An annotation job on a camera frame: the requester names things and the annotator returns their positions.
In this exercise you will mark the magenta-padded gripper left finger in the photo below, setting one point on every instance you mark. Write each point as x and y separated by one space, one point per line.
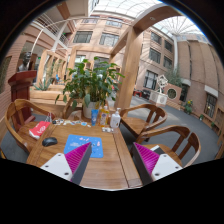
55 165

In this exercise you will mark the green plant in white pot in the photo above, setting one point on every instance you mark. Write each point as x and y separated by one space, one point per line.
90 83

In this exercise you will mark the black notebook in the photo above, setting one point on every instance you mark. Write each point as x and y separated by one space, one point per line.
160 150

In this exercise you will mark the small white packet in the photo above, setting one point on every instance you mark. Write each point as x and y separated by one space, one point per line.
106 129

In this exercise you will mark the wooden armchair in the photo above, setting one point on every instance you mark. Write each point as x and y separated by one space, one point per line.
173 130
136 124
20 106

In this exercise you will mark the black computer mouse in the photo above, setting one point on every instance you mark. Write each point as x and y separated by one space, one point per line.
49 141

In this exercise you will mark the small black round object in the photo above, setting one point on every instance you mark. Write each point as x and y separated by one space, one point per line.
54 122

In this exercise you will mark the red paper shopping bag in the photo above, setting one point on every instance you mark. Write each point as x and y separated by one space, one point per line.
39 129

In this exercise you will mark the dark red wooden pedestal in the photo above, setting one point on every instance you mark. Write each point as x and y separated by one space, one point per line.
21 86

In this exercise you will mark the orange bottle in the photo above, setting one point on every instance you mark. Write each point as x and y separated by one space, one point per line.
104 117

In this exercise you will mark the white pump bottle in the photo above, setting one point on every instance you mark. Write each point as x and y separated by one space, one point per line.
115 120

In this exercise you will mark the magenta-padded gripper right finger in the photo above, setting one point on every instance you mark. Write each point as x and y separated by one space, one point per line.
166 165

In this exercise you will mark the grey bust statue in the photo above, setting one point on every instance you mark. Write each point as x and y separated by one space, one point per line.
25 63

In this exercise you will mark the white geometric sculpture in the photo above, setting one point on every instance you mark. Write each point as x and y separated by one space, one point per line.
159 97

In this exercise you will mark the agave plant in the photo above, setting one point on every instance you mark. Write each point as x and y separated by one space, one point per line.
42 85

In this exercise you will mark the blue cartoon-print mouse pad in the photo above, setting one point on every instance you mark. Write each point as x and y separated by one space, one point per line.
75 141

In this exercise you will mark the blue tube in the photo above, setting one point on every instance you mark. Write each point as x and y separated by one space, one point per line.
94 117

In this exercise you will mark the yellow flowering potted plant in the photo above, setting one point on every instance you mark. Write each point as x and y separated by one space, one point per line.
188 106

